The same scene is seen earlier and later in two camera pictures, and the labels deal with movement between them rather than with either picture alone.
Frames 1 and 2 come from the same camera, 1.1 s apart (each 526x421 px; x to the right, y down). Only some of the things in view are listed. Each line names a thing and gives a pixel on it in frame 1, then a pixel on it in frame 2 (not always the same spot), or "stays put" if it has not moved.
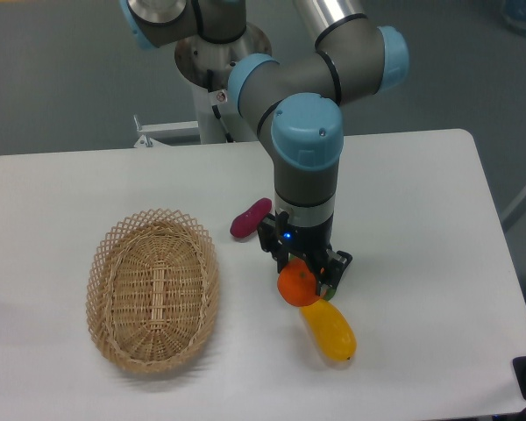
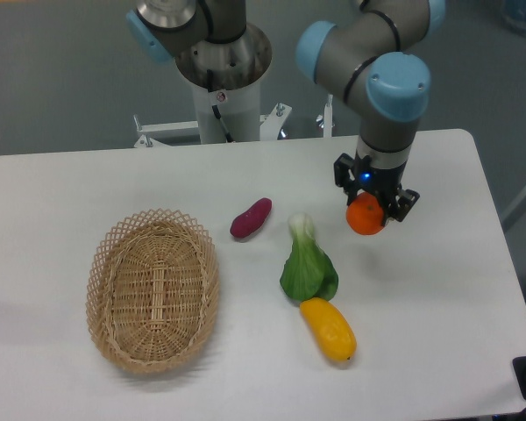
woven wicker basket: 152,290 stays put
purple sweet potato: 245,224 stays put
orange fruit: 297,283 → 365,214
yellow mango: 331,329 stays put
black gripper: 280,238 → 381,182
